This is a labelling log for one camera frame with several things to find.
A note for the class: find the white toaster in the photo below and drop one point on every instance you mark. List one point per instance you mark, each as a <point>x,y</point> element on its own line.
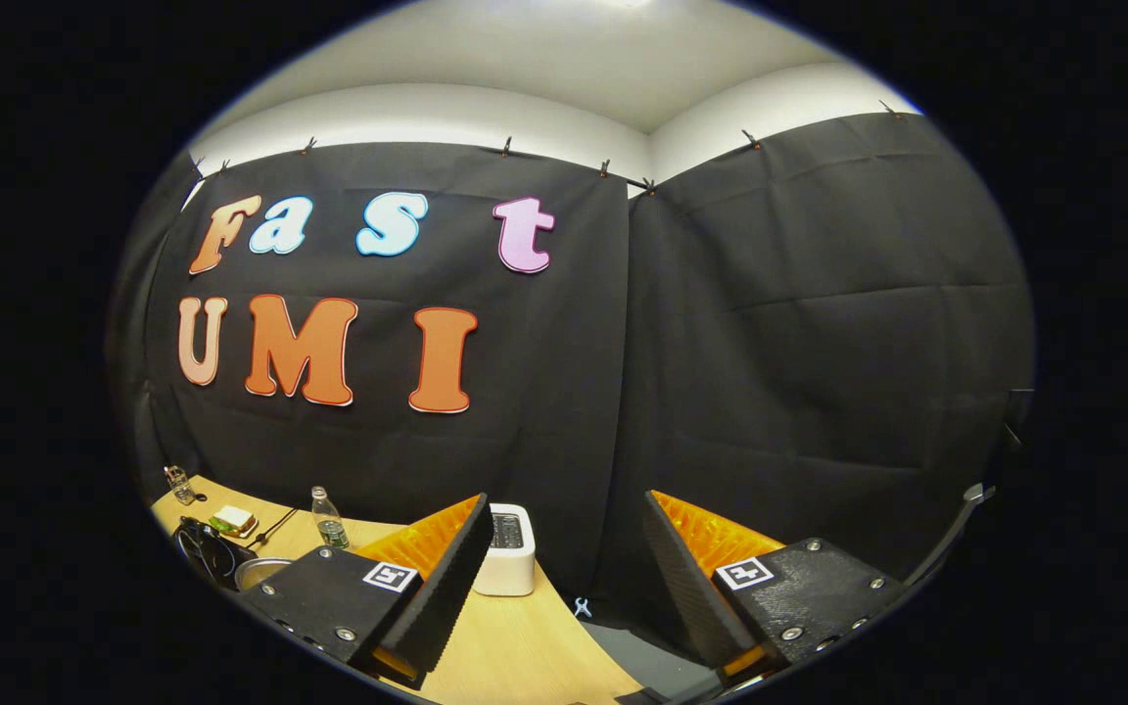
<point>515,573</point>

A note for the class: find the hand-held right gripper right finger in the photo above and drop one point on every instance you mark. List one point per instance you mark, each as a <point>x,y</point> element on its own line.
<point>686,587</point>

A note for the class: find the row of black cloth clips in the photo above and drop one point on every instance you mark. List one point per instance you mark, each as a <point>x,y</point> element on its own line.
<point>506,148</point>

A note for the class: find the small white clip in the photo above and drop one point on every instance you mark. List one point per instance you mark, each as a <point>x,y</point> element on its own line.
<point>581,608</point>

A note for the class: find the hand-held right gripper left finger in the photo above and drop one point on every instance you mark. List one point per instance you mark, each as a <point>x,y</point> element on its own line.
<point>446,597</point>

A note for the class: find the steel pot with soybeans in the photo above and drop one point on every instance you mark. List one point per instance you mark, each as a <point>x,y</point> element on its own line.
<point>260,568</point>

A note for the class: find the small white sandwich plate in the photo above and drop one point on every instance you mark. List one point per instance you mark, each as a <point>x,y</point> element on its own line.
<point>241,534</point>

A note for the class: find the dark grey bar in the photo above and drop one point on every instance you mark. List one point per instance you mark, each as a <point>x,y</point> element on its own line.
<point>946,534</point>

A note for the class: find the clear plastic water bottle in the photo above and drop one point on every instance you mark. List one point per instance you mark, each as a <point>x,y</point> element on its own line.
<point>331,524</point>

